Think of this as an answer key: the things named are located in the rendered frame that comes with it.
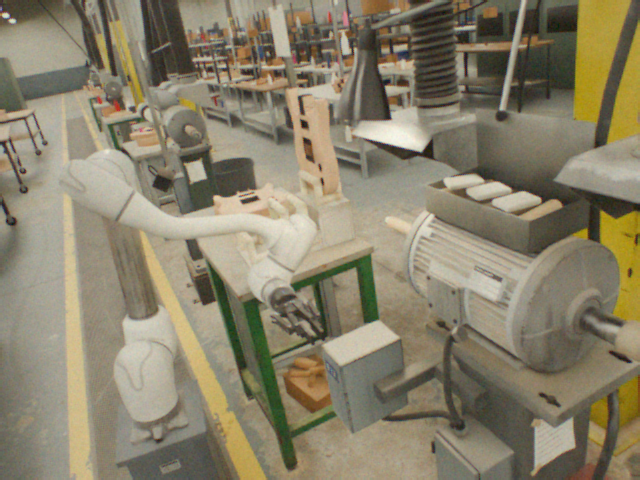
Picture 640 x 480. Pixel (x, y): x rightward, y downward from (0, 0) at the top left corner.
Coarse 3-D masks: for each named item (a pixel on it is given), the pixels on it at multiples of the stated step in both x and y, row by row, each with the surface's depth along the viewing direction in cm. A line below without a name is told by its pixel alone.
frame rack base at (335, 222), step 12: (300, 192) 219; (312, 192) 217; (312, 204) 203; (324, 204) 200; (348, 204) 201; (312, 216) 203; (324, 216) 198; (336, 216) 200; (348, 216) 202; (324, 228) 200; (336, 228) 202; (348, 228) 204; (324, 240) 202; (336, 240) 204; (348, 240) 206
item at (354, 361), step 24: (360, 336) 113; (384, 336) 112; (336, 360) 107; (360, 360) 107; (384, 360) 110; (336, 384) 111; (360, 384) 109; (336, 408) 117; (360, 408) 111; (384, 408) 115
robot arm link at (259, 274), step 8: (256, 264) 156; (264, 264) 150; (272, 264) 148; (280, 264) 148; (248, 272) 156; (256, 272) 151; (264, 272) 148; (272, 272) 148; (280, 272) 148; (288, 272) 149; (248, 280) 154; (256, 280) 149; (264, 280) 147; (288, 280) 151; (256, 288) 148; (256, 296) 151
